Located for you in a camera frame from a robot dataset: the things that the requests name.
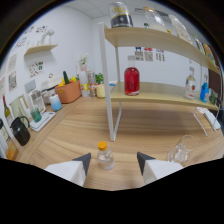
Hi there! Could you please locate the green cup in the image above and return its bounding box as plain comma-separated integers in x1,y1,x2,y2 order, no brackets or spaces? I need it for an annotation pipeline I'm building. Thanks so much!
30,107,43,123

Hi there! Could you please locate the red wall poster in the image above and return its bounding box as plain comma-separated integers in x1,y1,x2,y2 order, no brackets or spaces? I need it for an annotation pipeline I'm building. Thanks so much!
143,47,154,62

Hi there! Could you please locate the yellow cup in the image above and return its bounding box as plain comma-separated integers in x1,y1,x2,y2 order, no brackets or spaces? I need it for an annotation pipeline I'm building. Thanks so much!
95,84,106,99

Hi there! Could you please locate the blue liquid bottle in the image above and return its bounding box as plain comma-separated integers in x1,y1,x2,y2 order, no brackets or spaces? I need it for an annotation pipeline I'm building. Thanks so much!
199,82,210,103

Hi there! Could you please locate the black and yellow bag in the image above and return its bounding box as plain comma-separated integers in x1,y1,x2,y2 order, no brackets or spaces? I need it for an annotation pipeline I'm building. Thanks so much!
107,1,134,29

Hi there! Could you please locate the multicolour wall poster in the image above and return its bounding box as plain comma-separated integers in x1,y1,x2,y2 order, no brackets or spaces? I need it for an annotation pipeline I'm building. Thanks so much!
155,49,166,63

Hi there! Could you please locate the black kettle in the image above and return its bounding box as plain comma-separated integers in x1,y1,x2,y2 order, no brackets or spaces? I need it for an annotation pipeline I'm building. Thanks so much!
9,115,32,147

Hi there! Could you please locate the wooden wall shelf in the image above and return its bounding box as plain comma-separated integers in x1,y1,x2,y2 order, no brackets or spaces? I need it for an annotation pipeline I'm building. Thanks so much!
23,43,59,57

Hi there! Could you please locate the blue and white cup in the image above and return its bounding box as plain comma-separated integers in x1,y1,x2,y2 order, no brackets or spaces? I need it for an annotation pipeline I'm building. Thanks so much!
49,93,63,112

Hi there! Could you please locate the white vase with flowers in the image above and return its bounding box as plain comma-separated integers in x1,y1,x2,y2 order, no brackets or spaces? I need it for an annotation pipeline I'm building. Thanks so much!
41,29,56,46

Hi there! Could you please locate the white milk bottle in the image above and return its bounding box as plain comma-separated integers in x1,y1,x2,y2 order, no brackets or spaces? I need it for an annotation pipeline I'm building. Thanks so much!
168,13,194,44

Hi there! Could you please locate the clear glass with ice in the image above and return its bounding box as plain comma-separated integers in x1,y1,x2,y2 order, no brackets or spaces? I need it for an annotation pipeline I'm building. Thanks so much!
166,134,196,165

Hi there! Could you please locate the orange storage basket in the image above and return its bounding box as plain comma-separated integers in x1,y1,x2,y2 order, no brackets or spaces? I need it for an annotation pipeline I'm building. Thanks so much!
54,80,83,104

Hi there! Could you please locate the green leafy plant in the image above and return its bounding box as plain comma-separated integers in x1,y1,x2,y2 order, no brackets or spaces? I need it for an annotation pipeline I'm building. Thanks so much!
94,72,105,85

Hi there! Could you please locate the white two-tier wooden shelf rack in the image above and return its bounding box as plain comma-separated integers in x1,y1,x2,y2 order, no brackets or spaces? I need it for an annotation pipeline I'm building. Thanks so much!
97,21,223,143

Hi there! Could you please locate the blue wall poster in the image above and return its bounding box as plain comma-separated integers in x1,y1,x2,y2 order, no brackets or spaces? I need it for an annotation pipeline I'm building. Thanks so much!
134,46,144,62

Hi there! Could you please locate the red liquid glass bottle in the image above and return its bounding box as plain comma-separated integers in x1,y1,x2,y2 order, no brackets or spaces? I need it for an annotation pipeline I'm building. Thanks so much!
123,55,141,97

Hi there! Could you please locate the yellow snack bag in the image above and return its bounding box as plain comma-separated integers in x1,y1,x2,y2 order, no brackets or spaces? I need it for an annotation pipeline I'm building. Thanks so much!
202,43,217,66

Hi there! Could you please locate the glass jar of limes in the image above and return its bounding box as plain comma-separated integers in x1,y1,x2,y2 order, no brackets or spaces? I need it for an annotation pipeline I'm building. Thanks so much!
208,89,219,106

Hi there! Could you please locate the clear bottle with red-white label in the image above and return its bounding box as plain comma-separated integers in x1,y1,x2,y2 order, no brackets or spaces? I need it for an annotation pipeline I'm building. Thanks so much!
183,73,197,101

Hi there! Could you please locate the clear bottle with orange cap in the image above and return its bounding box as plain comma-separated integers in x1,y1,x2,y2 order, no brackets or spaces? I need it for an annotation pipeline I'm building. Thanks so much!
96,140,115,171

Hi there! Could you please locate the pink flower pot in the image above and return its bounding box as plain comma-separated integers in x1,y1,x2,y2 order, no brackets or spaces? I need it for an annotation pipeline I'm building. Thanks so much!
79,53,89,73

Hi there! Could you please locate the white scale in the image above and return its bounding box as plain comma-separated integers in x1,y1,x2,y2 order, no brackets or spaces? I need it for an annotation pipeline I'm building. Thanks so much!
29,111,57,133

